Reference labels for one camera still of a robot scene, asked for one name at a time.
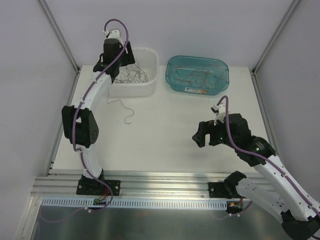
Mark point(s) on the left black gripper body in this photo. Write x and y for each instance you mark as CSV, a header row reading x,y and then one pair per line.
x,y
129,58

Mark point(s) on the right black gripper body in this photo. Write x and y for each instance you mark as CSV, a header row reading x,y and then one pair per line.
x,y
210,132

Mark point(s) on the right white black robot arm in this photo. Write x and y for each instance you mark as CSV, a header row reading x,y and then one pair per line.
x,y
297,212

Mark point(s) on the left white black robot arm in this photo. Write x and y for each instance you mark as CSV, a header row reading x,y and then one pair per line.
x,y
79,123

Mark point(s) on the white plastic tub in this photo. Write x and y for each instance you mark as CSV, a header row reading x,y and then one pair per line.
x,y
138,79

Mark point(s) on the label sticker on bin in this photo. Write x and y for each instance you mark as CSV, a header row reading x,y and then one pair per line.
x,y
196,91

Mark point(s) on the teal transparent plastic bin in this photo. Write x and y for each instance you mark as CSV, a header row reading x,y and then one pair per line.
x,y
197,73

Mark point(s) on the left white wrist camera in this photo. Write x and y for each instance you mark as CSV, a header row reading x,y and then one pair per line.
x,y
113,34

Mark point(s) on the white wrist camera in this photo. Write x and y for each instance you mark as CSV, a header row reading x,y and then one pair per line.
x,y
220,113
113,34

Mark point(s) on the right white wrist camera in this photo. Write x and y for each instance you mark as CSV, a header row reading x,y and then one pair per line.
x,y
220,113

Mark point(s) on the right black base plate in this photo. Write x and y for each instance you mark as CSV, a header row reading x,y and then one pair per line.
x,y
225,190

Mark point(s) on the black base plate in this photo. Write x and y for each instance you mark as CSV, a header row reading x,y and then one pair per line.
x,y
90,187
225,190

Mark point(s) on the left aluminium frame post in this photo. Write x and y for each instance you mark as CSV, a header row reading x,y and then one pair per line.
x,y
56,29

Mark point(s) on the aluminium frame post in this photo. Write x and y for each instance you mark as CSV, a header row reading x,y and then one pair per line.
x,y
56,29
279,29

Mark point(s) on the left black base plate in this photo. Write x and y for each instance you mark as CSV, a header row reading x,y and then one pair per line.
x,y
90,187

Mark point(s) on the white slotted cable duct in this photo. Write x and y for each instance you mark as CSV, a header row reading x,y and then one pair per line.
x,y
135,203

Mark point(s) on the right aluminium frame post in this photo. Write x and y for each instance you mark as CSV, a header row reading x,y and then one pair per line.
x,y
279,29

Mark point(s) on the aluminium mounting rail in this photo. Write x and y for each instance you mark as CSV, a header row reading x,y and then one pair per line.
x,y
133,184

